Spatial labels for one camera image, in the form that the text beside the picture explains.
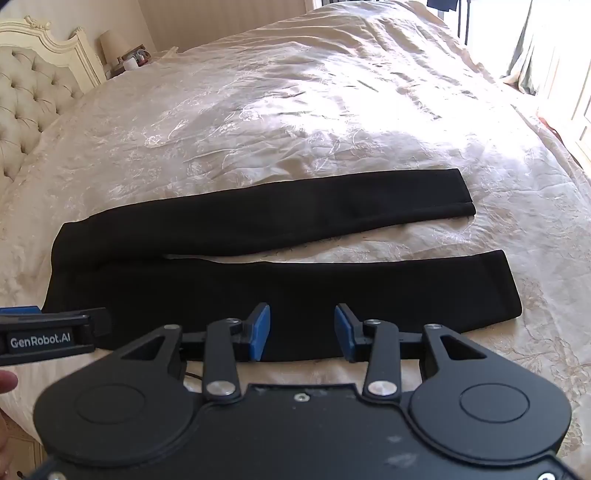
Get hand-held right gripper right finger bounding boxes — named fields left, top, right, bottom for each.
left=334, top=303, right=499, bottom=400

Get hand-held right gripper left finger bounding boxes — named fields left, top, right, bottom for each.
left=110, top=302, right=272, bottom=403

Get black pants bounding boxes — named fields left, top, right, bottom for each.
left=41, top=168, right=523, bottom=363

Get cream embroidered bedspread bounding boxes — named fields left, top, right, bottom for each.
left=0, top=0, right=591, bottom=480

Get cream tufted headboard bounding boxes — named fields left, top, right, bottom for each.
left=0, top=25, right=108, bottom=185

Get bedside table clutter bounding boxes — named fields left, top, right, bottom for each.
left=111, top=44, right=154, bottom=75

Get cream bedside lamp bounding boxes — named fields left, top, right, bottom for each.
left=99, top=30, right=133, bottom=66

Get dark hanging garment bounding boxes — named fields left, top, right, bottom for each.
left=427, top=0, right=472, bottom=40

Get grey curtain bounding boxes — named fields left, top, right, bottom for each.
left=505, top=0, right=591, bottom=89

